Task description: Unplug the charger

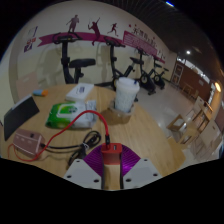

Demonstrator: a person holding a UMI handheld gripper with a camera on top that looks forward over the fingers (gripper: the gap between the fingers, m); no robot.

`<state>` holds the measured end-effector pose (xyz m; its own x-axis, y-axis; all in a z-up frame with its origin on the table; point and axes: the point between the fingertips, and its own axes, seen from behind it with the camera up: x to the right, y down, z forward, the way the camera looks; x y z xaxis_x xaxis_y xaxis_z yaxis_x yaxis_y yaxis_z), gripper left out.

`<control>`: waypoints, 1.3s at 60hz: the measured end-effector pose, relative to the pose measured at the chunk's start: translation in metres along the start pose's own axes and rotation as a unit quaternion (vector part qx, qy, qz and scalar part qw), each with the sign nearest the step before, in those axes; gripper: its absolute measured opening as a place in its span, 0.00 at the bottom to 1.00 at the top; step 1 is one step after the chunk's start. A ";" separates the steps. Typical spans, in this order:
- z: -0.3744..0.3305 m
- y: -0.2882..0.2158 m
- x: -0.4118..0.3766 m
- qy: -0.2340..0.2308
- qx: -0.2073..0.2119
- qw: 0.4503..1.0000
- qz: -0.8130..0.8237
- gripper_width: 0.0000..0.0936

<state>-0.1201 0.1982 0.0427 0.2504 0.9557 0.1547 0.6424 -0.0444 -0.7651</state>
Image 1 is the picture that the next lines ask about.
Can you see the group of wooden chairs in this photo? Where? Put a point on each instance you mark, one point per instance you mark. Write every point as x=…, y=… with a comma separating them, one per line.
x=186, y=128

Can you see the white lidded cup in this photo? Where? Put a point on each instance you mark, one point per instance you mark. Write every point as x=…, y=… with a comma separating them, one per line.
x=126, y=95

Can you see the blue and orange tube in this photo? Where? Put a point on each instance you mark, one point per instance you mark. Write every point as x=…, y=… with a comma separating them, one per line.
x=40, y=92

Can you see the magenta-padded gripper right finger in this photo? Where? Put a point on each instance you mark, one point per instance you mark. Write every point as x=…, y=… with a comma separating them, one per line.
x=141, y=171

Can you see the group of ceiling lights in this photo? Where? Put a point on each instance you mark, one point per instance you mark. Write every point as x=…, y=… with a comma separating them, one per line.
x=217, y=86

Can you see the red charger block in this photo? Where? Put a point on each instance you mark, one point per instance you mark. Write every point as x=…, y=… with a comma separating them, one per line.
x=111, y=155

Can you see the group of wall posters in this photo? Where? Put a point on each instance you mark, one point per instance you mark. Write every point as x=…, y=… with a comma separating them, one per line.
x=32, y=32

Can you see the brown paper cup holder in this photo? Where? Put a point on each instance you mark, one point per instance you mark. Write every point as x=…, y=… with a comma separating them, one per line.
x=116, y=118

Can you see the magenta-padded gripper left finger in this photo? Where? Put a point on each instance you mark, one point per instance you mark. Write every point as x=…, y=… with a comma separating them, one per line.
x=81, y=171

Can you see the green wet wipes pack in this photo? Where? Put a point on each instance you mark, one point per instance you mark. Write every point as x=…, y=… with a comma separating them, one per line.
x=65, y=115

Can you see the row of black exercise bikes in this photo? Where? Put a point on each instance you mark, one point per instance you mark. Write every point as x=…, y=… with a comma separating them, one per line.
x=66, y=66

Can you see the small white box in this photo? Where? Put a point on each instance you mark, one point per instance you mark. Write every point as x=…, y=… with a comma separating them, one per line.
x=80, y=91

